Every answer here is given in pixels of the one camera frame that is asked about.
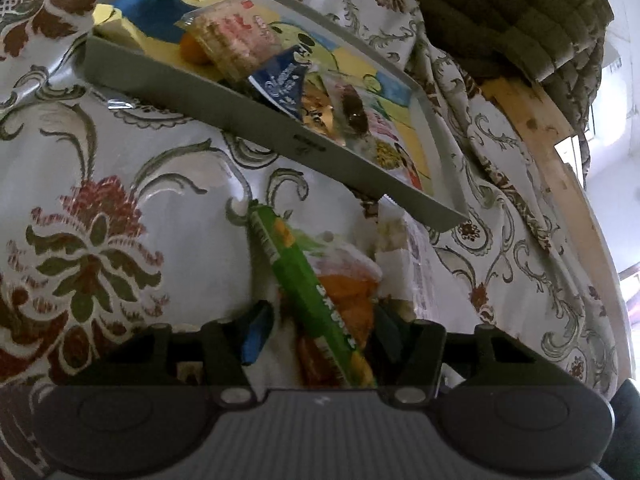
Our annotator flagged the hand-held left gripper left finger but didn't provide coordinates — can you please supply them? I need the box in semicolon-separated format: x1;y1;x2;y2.
65;300;277;406

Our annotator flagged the dark quilted cushion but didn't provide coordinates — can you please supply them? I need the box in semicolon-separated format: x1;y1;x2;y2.
419;0;617;85

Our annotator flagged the gold snack packet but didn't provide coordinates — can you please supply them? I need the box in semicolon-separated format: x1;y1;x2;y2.
299;82;342;136

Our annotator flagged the long green snack packet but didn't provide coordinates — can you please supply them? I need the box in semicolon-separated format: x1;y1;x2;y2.
246;199;378;390

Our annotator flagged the floral printed cloth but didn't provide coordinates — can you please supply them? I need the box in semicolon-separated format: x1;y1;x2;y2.
0;0;632;480

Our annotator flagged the clear packet with dark snack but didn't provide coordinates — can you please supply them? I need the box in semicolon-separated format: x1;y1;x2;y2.
322;72;373;146

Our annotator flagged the orange snack packet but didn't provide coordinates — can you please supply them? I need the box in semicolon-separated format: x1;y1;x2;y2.
295;240;385;388

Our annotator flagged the colourful cartoon snack packet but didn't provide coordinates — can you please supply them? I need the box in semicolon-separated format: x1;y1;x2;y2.
357;107;426;192

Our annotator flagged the orange fruit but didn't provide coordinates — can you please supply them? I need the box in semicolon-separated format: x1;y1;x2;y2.
180;34;212;65

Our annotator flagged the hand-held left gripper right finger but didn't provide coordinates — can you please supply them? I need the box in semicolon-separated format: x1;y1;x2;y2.
370;305;568;406

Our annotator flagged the clear cracker packet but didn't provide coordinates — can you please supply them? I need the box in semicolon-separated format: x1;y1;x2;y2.
174;0;287;83

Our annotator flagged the blue snack packet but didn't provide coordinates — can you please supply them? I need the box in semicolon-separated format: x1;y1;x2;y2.
248;44;313;122

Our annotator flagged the grey tray with cartoon painting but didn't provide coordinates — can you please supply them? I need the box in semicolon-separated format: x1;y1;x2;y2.
82;0;471;233

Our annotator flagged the window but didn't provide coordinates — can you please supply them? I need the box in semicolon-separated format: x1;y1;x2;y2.
554;45;640;191

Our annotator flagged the white snack packet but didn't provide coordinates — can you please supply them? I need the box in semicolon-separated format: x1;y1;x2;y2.
374;194;437;323

